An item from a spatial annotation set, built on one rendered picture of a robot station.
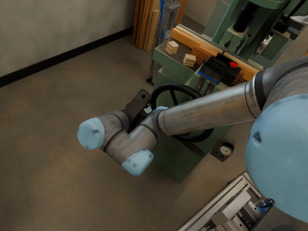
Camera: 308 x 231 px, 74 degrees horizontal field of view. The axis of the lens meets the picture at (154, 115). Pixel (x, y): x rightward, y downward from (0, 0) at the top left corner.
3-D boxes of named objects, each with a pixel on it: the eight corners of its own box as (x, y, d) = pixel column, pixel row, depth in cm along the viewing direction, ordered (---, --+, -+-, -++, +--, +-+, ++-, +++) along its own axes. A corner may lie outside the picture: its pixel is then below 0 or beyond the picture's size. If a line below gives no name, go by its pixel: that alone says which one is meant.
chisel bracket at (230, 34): (216, 47, 88) (226, 30, 82) (226, 37, 97) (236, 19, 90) (231, 56, 87) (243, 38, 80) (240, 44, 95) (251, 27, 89)
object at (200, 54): (188, 58, 93) (194, 46, 89) (189, 57, 94) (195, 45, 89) (234, 85, 89) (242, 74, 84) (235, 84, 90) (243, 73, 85)
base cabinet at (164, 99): (131, 149, 159) (151, 84, 105) (167, 108, 195) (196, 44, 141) (179, 184, 151) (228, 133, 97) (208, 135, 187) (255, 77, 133)
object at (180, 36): (169, 36, 102) (172, 29, 99) (172, 35, 103) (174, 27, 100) (295, 108, 89) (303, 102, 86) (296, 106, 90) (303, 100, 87)
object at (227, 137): (209, 154, 108) (216, 146, 101) (217, 139, 115) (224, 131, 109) (223, 163, 106) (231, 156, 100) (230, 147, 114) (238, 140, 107)
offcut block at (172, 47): (176, 53, 93) (178, 45, 90) (170, 55, 91) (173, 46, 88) (171, 48, 95) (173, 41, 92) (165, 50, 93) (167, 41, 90)
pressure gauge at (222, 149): (215, 152, 100) (223, 144, 94) (217, 146, 103) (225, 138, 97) (226, 159, 99) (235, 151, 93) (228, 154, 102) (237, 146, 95)
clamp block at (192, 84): (184, 89, 84) (193, 72, 77) (197, 74, 92) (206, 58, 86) (216, 108, 81) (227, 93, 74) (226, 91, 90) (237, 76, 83)
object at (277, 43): (254, 52, 100) (270, 29, 91) (256, 46, 104) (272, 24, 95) (271, 61, 98) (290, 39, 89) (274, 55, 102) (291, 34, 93)
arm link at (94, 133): (93, 159, 50) (69, 138, 52) (118, 145, 60) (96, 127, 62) (106, 135, 47) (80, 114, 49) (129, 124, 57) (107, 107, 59)
